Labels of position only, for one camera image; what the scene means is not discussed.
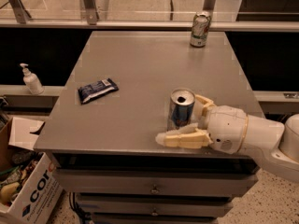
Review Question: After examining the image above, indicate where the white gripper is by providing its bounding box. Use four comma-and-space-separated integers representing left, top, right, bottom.
155, 94, 249, 154

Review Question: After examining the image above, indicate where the blue silver redbull can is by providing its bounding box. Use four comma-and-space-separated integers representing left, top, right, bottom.
167, 88, 195, 131

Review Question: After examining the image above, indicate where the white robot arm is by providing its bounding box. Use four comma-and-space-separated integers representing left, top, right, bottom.
156, 91, 299, 182

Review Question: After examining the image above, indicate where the green white 7up can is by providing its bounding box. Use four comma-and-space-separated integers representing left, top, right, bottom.
190, 10, 211, 48

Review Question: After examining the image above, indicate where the top grey drawer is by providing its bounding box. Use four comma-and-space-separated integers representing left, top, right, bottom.
54, 169, 257, 197

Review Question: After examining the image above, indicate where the grey drawer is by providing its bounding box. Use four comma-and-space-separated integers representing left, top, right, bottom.
77, 195, 233, 217
54, 169, 257, 197

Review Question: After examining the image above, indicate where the middle grey drawer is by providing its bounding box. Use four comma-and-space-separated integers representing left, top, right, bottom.
77, 195, 233, 217

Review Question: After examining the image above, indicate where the grey drawer cabinet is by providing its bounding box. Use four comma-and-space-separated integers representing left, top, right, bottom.
36, 32, 262, 224

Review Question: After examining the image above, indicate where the dark blue snack packet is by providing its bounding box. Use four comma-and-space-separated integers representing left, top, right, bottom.
78, 78, 119, 105

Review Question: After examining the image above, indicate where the white pump sanitizer bottle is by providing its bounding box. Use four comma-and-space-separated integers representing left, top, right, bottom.
20, 63, 44, 94

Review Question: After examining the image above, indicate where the white cardboard box with items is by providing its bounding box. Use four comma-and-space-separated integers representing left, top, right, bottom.
0, 117, 63, 224

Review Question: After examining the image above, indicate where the metal window frame rail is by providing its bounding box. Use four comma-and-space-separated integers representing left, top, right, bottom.
0, 20, 299, 33

